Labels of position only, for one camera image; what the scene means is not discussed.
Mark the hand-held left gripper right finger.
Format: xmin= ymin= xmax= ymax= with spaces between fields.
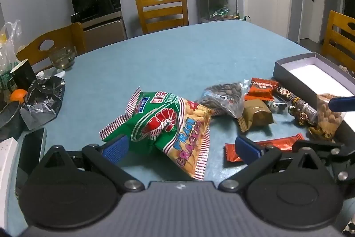
xmin=219 ymin=135 xmax=323 ymax=193

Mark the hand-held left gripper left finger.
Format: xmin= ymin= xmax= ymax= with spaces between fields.
xmin=42 ymin=135 xmax=145 ymax=194

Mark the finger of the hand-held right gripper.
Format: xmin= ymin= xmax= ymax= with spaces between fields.
xmin=329 ymin=96 xmax=355 ymax=112
xmin=292 ymin=139 xmax=355 ymax=185

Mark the clear bag of coated peanuts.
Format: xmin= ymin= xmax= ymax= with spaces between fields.
xmin=308 ymin=93 xmax=347 ymax=140

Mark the red-orange snack bar wrapper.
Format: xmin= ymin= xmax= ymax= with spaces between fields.
xmin=224 ymin=133 xmax=305 ymax=163

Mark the brown snack packet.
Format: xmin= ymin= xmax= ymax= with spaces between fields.
xmin=237 ymin=99 xmax=275 ymax=133

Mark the gold candy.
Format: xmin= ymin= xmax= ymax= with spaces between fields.
xmin=288 ymin=105 xmax=310 ymax=126

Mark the black white candy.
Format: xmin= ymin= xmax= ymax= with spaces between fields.
xmin=269 ymin=102 xmax=287 ymax=114

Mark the green prawn cracker bag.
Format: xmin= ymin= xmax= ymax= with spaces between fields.
xmin=99 ymin=86 xmax=214 ymax=180

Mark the grey cardboard box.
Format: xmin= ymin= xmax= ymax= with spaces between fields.
xmin=273 ymin=52 xmax=355 ymax=135

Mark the clear bag of brown seeds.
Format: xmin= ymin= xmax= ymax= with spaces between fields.
xmin=195 ymin=79 xmax=250 ymax=119

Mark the dark cartoon candy tube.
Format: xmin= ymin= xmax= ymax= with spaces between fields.
xmin=273 ymin=86 xmax=319 ymax=125

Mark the orange snack packet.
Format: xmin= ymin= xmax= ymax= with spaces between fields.
xmin=244 ymin=77 xmax=279 ymax=101

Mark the wooden chair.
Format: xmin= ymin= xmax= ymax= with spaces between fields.
xmin=16 ymin=23 xmax=86 ymax=67
xmin=322 ymin=11 xmax=355 ymax=71
xmin=135 ymin=0 xmax=189 ymax=34

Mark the black smartphone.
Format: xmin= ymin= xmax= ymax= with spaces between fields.
xmin=15 ymin=128 xmax=47 ymax=197

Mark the black foil bag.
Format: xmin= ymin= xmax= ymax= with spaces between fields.
xmin=20 ymin=76 xmax=66 ymax=130

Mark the glass bowl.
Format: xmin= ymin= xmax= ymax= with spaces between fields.
xmin=48 ymin=45 xmax=76 ymax=70

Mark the orange fruit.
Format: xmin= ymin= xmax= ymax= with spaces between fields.
xmin=10 ymin=89 xmax=28 ymax=103

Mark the dark bowl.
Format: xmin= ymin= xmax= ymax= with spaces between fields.
xmin=0 ymin=100 xmax=24 ymax=141

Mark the black mug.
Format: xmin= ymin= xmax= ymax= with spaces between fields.
xmin=10 ymin=59 xmax=38 ymax=92

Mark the black coffee machine on cabinet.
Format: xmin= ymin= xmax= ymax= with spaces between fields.
xmin=69 ymin=0 xmax=128 ymax=56

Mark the clear plastic bag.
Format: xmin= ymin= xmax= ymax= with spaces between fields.
xmin=0 ymin=20 xmax=23 ymax=88

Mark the glass cart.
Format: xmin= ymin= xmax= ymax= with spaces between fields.
xmin=198 ymin=0 xmax=239 ymax=24

